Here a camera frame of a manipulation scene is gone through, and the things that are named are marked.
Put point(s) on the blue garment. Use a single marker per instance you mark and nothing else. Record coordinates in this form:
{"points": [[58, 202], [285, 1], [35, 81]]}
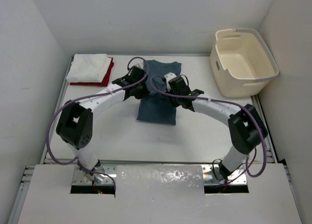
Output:
{"points": [[157, 108]]}

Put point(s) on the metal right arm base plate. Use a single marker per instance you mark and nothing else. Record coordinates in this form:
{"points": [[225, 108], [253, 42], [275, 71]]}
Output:
{"points": [[212, 177]]}

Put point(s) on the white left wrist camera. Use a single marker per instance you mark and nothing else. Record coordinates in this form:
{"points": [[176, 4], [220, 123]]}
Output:
{"points": [[139, 65]]}

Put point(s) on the red polo t shirt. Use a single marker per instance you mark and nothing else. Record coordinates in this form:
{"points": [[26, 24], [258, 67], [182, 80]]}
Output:
{"points": [[105, 80]]}

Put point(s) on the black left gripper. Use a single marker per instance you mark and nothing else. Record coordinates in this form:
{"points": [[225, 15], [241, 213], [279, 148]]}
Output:
{"points": [[145, 93]]}

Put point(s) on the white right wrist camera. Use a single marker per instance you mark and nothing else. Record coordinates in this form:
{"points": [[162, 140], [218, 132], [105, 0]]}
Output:
{"points": [[168, 77]]}

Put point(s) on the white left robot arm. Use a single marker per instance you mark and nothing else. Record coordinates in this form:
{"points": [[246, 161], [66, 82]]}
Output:
{"points": [[75, 125]]}

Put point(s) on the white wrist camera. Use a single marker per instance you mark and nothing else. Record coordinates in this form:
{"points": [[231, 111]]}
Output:
{"points": [[168, 77], [139, 65]]}

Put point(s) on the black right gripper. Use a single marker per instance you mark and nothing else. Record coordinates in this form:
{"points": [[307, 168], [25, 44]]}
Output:
{"points": [[172, 102]]}

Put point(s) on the white t shirt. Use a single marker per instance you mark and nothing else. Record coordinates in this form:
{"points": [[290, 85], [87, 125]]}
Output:
{"points": [[88, 68]]}

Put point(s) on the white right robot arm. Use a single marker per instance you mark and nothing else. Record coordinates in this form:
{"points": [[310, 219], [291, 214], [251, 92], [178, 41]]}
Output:
{"points": [[247, 129]]}

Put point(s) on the cream plastic laundry basket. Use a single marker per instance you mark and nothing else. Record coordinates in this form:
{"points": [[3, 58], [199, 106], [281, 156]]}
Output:
{"points": [[241, 62]]}

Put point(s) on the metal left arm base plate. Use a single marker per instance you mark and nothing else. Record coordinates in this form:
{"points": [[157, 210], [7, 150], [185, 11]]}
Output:
{"points": [[81, 178]]}

